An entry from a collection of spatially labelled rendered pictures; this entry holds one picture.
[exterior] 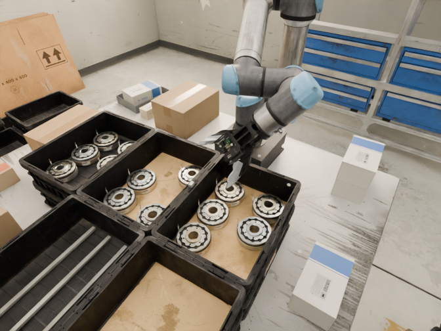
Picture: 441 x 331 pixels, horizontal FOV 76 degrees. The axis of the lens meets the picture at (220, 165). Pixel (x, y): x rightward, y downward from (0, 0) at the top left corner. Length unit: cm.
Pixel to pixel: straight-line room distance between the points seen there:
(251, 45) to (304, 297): 69
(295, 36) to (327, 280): 78
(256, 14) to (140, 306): 84
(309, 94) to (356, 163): 57
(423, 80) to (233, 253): 206
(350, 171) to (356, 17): 243
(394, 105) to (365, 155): 148
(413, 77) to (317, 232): 172
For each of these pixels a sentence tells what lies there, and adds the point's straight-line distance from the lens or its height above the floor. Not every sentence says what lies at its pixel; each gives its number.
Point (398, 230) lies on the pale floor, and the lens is 226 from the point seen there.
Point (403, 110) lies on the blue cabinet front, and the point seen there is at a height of 43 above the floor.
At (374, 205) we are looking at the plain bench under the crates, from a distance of 130.
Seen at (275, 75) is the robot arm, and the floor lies 127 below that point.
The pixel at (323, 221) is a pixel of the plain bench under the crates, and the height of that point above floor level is 70.
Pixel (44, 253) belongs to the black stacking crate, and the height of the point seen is 83.
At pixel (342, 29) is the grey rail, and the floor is 92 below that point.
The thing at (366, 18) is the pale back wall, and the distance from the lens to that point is 340.
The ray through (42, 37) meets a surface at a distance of 377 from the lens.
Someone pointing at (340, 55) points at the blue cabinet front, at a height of 73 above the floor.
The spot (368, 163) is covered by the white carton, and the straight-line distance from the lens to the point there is 118.
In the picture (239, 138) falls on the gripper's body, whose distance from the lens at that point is 70.
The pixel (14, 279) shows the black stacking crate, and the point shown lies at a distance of 100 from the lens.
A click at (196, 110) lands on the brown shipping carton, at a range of 146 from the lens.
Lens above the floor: 157
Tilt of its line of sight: 41 degrees down
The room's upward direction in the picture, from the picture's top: straight up
